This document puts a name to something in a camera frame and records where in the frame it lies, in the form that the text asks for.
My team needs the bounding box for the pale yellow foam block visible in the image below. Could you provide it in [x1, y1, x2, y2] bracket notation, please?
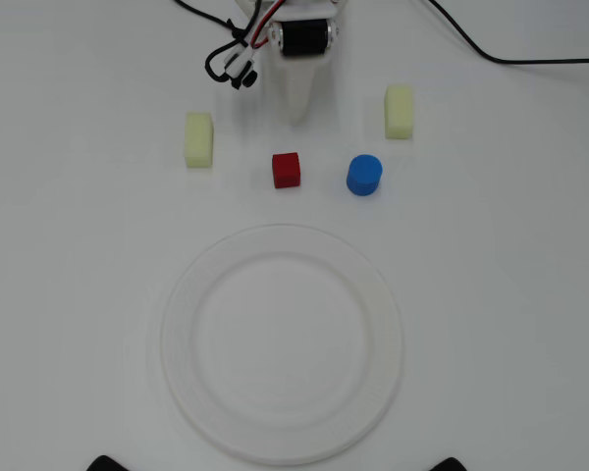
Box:
[383, 83, 416, 141]
[184, 111, 215, 170]

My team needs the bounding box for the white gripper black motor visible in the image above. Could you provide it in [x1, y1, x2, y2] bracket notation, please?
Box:
[262, 0, 346, 127]

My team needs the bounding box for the blue cylinder block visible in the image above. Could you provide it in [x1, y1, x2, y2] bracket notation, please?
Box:
[346, 154, 385, 197]

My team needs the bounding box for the red cube block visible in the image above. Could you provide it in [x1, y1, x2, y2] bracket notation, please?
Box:
[271, 151, 303, 190]

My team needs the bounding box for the black stand foot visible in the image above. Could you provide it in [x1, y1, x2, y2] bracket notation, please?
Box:
[430, 456, 475, 471]
[85, 454, 130, 471]

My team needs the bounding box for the black power cable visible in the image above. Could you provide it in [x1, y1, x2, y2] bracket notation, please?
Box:
[424, 0, 589, 66]

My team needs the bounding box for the white round plate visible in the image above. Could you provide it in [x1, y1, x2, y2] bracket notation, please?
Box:
[159, 223, 405, 467]

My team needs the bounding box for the white red servo cable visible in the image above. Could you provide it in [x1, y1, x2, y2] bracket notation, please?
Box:
[223, 0, 282, 76]

